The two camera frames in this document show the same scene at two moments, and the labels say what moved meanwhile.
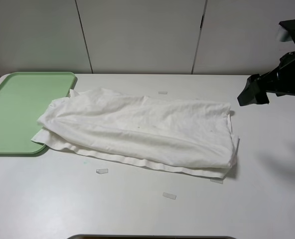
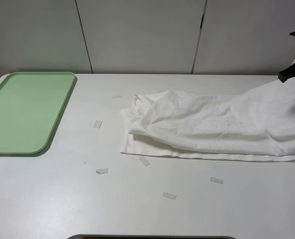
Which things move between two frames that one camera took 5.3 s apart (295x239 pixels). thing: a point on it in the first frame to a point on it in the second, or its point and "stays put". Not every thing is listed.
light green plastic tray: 15,106 stays put
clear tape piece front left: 102,171 stays put
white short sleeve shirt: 191,138 to 268,125
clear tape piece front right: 218,180 stays put
